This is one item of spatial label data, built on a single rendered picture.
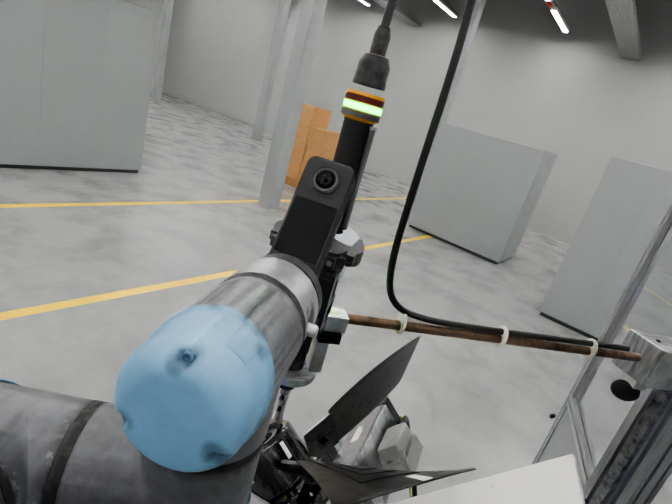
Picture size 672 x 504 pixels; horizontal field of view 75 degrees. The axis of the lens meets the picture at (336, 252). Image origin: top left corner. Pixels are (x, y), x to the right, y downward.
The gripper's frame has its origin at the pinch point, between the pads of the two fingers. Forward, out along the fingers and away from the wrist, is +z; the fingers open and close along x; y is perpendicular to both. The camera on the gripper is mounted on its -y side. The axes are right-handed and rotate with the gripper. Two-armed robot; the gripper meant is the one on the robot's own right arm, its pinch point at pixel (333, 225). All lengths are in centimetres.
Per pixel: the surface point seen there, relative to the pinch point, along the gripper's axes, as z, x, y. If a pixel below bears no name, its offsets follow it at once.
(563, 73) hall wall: 1201, 278, -230
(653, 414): 26, 62, 22
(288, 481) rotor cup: 3.5, 3.7, 44.3
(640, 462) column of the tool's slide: 26, 64, 33
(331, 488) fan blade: -12.2, 9.7, 26.3
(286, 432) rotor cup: 8.1, 0.6, 39.4
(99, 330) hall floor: 174, -158, 166
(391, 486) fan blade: -11.6, 15.9, 23.5
